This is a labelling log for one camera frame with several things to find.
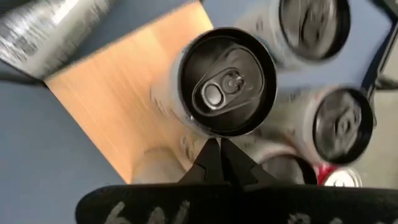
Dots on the white Celsius Arctic Vibe can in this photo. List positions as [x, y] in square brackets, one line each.
[46, 34]

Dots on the white Celsius can orange print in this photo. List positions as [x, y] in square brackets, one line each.
[292, 171]

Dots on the tall white can black lid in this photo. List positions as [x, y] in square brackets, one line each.
[314, 28]
[342, 124]
[227, 81]

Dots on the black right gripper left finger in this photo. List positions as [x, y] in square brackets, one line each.
[206, 171]

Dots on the red Coca-Cola can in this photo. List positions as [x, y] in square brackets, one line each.
[342, 178]

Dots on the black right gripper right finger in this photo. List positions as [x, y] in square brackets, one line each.
[239, 171]

